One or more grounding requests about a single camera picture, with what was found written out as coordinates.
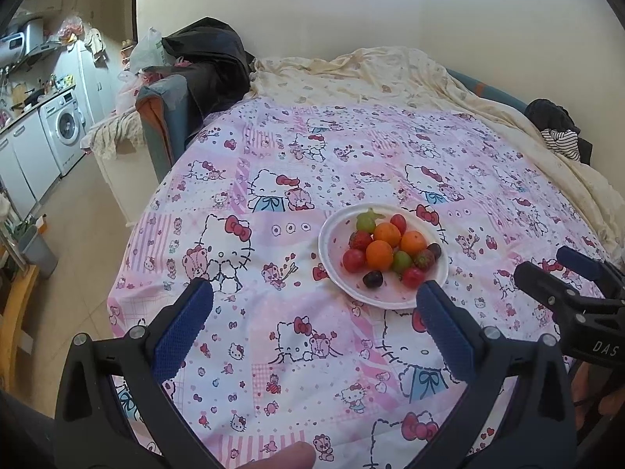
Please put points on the green lime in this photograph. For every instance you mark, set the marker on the green lime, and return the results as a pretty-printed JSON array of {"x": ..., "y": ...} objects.
[
  {"x": 365, "y": 223},
  {"x": 401, "y": 261}
]

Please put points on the pink cartoon-print blanket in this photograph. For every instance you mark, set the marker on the pink cartoon-print blanket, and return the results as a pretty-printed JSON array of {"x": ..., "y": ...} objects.
[{"x": 293, "y": 312}]

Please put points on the pink plastic bag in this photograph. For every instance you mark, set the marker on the pink plastic bag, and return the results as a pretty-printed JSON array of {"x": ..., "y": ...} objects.
[{"x": 72, "y": 27}]

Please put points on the dark purple grape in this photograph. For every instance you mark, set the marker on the dark purple grape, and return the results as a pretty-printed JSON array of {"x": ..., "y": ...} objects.
[
  {"x": 434, "y": 250},
  {"x": 372, "y": 279}
]

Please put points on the person's left hand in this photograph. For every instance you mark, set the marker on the person's left hand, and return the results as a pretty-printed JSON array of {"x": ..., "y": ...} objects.
[{"x": 288, "y": 457}]

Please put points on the white kitchen cabinet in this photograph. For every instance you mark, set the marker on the white kitchen cabinet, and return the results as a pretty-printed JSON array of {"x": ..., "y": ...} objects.
[{"x": 24, "y": 161}]

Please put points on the person's right hand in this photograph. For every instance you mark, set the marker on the person's right hand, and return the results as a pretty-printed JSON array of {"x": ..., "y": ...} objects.
[{"x": 610, "y": 400}]

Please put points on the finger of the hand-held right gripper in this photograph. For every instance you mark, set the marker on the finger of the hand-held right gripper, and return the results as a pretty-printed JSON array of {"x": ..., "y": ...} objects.
[
  {"x": 583, "y": 261},
  {"x": 547, "y": 288}
]

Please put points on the grey range hood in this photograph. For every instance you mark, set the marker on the grey range hood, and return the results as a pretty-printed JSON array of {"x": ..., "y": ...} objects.
[{"x": 39, "y": 41}]

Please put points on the cream duvet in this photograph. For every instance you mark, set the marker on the cream duvet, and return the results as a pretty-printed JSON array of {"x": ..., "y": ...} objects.
[{"x": 366, "y": 73}]

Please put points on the white washing machine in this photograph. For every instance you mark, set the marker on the white washing machine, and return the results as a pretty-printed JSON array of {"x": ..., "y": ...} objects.
[{"x": 63, "y": 127}]

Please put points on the pink strawberry-print plate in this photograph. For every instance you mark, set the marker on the pink strawberry-print plate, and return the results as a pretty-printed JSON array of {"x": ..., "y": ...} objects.
[{"x": 334, "y": 249}]

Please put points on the yellow wooden chair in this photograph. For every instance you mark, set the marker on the yellow wooden chair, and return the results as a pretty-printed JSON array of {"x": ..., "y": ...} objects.
[{"x": 19, "y": 312}]

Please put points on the red strawberry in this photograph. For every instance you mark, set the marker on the red strawberry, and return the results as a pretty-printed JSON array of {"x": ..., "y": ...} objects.
[
  {"x": 423, "y": 260},
  {"x": 360, "y": 240}
]

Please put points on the cream lace cloth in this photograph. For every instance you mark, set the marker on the cream lace cloth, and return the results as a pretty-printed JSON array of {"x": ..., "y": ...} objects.
[{"x": 112, "y": 132}]

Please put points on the striped garment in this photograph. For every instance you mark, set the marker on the striped garment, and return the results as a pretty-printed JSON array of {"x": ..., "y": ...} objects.
[{"x": 561, "y": 142}]

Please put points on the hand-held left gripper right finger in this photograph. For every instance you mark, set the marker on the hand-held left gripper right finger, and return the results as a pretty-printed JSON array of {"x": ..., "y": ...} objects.
[{"x": 447, "y": 334}]

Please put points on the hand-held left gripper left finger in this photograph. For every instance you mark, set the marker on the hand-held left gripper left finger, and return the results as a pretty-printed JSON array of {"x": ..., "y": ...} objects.
[{"x": 183, "y": 339}]

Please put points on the dark cloth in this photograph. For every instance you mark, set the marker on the dark cloth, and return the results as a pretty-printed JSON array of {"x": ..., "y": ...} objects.
[{"x": 549, "y": 112}]

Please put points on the black jacket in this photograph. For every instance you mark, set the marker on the black jacket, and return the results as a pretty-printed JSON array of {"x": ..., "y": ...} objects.
[{"x": 210, "y": 49}]

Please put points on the white plastic bag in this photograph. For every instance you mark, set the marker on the white plastic bag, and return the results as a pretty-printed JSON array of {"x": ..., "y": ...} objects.
[{"x": 145, "y": 51}]

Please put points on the orange mandarin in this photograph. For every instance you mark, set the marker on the orange mandarin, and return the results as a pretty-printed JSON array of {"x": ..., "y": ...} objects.
[
  {"x": 387, "y": 234},
  {"x": 414, "y": 243},
  {"x": 379, "y": 254}
]

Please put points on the grey trash bin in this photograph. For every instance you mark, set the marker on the grey trash bin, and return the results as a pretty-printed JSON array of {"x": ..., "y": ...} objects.
[{"x": 38, "y": 254}]

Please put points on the tall white cabinet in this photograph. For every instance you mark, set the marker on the tall white cabinet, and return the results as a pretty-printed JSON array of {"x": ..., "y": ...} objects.
[{"x": 97, "y": 88}]

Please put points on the hanging cream towel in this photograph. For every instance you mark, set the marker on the hanging cream towel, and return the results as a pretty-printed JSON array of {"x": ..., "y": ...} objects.
[{"x": 95, "y": 41}]

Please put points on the blue headboard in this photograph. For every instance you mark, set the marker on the blue headboard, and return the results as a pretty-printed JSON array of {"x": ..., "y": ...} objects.
[{"x": 488, "y": 93}]

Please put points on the red cherry tomato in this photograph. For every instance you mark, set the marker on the red cherry tomato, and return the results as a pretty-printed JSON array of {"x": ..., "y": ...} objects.
[
  {"x": 412, "y": 277},
  {"x": 398, "y": 223},
  {"x": 354, "y": 260}
]

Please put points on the silver water heater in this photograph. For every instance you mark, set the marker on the silver water heater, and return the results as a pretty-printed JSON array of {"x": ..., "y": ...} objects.
[{"x": 12, "y": 46}]

